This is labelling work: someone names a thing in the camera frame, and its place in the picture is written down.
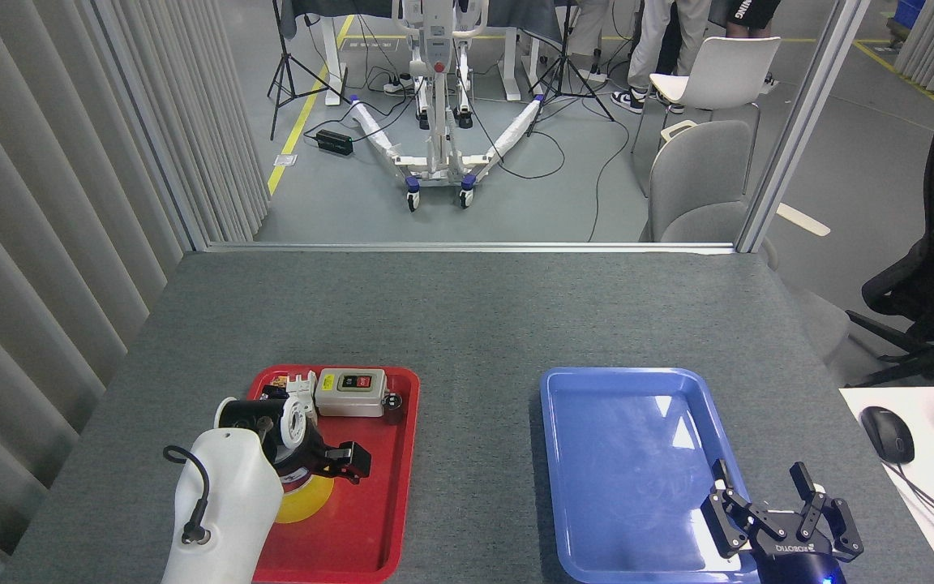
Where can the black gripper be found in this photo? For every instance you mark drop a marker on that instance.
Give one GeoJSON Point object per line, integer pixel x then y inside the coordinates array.
{"type": "Point", "coordinates": [305, 462]}
{"type": "Point", "coordinates": [795, 564]}

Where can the yellow tape roll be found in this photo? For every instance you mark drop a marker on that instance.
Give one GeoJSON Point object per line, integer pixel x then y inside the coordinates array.
{"type": "Point", "coordinates": [305, 504]}

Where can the red plastic tray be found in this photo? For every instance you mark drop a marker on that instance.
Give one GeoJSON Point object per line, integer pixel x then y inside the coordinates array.
{"type": "Point", "coordinates": [370, 527]}

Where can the white circuit breaker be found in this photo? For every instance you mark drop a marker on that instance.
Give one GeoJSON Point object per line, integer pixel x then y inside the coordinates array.
{"type": "Point", "coordinates": [302, 383]}

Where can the small orange connector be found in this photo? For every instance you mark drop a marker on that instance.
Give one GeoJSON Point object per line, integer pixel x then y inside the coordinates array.
{"type": "Point", "coordinates": [279, 380]}

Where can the black computer mouse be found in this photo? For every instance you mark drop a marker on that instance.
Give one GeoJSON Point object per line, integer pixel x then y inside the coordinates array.
{"type": "Point", "coordinates": [889, 434]}

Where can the white desk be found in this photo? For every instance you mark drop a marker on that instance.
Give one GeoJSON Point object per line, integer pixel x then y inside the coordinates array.
{"type": "Point", "coordinates": [933, 438]}

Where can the blue plastic tray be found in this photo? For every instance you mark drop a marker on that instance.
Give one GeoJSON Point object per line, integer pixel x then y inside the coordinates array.
{"type": "Point", "coordinates": [613, 454]}

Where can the pale flat board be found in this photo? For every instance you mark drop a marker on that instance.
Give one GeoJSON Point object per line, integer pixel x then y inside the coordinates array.
{"type": "Point", "coordinates": [801, 219]}

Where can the white floor label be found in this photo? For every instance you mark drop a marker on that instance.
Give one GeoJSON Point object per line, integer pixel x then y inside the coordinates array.
{"type": "Point", "coordinates": [285, 161]}

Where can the black power adapter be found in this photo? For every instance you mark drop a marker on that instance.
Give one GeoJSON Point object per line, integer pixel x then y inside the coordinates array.
{"type": "Point", "coordinates": [335, 143]}

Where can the grey upholstered chair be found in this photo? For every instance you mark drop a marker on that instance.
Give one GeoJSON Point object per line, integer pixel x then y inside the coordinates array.
{"type": "Point", "coordinates": [698, 178]}

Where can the white wheeled stand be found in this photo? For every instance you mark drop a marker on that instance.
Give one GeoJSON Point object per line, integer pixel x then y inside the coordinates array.
{"type": "Point", "coordinates": [439, 122]}

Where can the white power strip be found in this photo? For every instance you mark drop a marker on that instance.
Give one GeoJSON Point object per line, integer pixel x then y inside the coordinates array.
{"type": "Point", "coordinates": [399, 83]}

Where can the black tripod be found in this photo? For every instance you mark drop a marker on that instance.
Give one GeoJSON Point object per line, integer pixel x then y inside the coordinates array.
{"type": "Point", "coordinates": [566, 57]}
{"type": "Point", "coordinates": [282, 57]}

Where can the white plastic chair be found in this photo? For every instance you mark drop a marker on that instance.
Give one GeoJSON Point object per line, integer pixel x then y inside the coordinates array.
{"type": "Point", "coordinates": [726, 73]}

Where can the person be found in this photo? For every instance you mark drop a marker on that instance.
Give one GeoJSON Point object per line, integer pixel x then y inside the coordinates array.
{"type": "Point", "coordinates": [653, 40]}
{"type": "Point", "coordinates": [590, 28]}
{"type": "Point", "coordinates": [751, 12]}

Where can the blue storage bin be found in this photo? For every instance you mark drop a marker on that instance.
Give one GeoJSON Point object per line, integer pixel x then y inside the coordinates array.
{"type": "Point", "coordinates": [910, 12]}

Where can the grey push button switch box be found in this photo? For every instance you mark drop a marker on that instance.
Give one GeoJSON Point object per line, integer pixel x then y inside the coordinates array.
{"type": "Point", "coordinates": [349, 397]}

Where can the black round knob switch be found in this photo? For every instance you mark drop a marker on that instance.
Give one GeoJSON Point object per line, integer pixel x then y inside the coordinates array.
{"type": "Point", "coordinates": [392, 410]}

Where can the silver frame rail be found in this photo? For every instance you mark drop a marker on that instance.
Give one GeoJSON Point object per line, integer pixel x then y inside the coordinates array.
{"type": "Point", "coordinates": [467, 246]}

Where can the silver frame post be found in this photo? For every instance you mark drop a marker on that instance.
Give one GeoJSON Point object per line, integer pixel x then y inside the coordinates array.
{"type": "Point", "coordinates": [803, 122]}

